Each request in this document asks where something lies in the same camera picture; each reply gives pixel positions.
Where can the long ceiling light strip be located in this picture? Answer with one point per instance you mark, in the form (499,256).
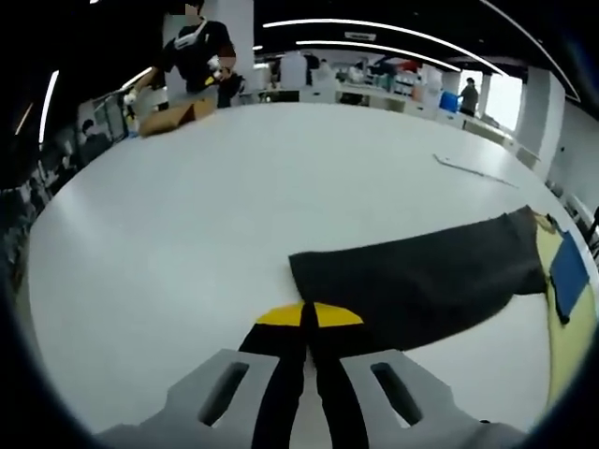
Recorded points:
(318,22)

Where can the short ceiling light strip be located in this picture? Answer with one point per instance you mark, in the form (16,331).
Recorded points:
(337,43)

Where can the ceiling air vent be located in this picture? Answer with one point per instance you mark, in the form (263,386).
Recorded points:
(360,35)

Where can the yellow blue grey garment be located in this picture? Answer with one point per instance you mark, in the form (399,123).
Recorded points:
(421,271)

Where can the thin white template strip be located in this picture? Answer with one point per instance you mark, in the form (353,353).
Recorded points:
(468,171)

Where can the long white counter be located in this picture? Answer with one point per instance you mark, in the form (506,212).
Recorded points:
(398,100)

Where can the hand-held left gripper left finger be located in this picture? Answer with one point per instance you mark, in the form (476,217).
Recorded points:
(276,374)

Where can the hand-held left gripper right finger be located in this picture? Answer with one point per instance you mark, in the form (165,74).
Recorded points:
(341,388)

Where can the brown cardboard box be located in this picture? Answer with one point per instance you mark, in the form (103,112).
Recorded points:
(168,119)

